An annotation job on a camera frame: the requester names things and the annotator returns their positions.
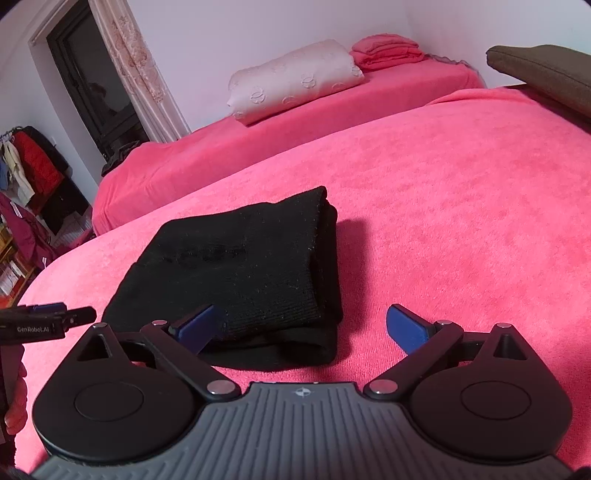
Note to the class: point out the pink folded blanket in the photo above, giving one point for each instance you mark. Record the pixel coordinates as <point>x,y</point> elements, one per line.
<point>388,50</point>

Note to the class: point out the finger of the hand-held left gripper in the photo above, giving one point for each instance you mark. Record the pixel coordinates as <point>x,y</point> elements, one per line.
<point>78,316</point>

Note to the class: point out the floral pink curtain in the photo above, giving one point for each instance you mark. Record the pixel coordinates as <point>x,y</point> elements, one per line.
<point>138,69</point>

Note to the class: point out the hanging clothes on rack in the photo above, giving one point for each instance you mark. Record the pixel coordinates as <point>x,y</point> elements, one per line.
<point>64,203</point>

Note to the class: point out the cream garment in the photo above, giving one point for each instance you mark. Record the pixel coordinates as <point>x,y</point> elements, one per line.
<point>18,173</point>

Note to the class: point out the black knit pants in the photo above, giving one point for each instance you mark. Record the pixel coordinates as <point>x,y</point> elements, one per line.
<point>240,267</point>

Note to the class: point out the magenta garment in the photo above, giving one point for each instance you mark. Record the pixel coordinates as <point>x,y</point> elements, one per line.
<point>23,230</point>

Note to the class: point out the pale pink pillow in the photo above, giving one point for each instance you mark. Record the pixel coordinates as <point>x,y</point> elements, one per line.
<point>295,78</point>

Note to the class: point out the person's left hand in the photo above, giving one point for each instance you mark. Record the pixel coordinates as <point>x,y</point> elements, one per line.
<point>16,406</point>

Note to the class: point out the brown cushion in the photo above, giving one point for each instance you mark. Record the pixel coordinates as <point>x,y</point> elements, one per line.
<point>549,74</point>

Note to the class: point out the pink covered bed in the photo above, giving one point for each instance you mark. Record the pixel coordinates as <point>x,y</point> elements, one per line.
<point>277,138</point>

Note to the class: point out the dark cloth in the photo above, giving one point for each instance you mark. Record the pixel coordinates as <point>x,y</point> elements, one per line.
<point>117,157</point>

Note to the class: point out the wooden shelf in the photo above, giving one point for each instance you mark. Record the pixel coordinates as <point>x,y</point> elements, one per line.
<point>11,277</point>

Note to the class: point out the dark framed window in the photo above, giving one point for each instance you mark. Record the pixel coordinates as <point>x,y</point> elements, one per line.
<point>97,78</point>

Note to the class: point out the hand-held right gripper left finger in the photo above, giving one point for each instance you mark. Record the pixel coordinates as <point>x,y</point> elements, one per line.
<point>198,327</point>

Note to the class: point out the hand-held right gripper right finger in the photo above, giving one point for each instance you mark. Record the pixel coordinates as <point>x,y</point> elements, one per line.
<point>406,330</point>

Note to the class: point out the red jacket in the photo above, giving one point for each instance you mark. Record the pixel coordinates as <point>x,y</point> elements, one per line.
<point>39,164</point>

